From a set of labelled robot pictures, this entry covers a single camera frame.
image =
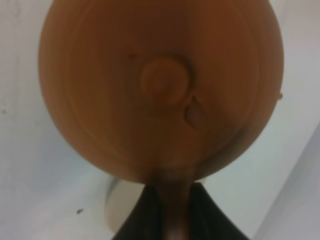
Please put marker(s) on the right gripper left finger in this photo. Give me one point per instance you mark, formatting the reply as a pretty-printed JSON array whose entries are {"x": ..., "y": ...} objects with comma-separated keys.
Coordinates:
[{"x": 147, "y": 220}]

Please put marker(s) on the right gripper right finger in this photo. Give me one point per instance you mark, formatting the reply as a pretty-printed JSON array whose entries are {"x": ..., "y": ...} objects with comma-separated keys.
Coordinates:
[{"x": 207, "y": 221}]

